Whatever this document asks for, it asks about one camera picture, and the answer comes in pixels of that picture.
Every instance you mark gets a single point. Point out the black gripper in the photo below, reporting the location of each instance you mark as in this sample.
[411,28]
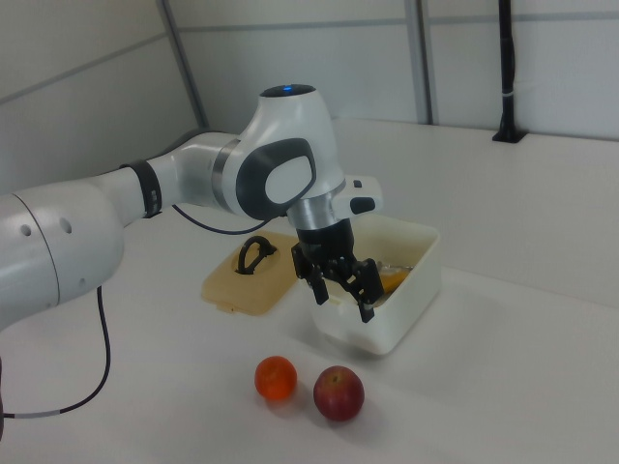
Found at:
[326,241]

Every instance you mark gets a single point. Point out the red toy apple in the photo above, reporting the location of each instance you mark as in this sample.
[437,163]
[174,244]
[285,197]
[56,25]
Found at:
[338,394]

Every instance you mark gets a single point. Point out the orange toy fruit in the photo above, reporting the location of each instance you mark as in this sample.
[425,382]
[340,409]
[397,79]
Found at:
[275,378]

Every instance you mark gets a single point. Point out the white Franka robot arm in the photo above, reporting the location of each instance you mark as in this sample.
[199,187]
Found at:
[285,130]

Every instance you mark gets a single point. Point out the white plastic container box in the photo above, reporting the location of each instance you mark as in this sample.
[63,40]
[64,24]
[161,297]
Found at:
[411,309]

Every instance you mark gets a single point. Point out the beige plastic container lid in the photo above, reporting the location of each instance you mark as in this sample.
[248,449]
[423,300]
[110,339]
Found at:
[232,290]

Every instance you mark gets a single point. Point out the large yellow C-clamp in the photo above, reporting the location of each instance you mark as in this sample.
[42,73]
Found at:
[394,279]

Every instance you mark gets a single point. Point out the black pole with base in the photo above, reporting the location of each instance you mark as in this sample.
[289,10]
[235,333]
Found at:
[508,72]

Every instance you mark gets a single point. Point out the grey partition post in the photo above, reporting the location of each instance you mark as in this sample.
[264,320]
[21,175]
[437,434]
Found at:
[424,58]
[186,63]

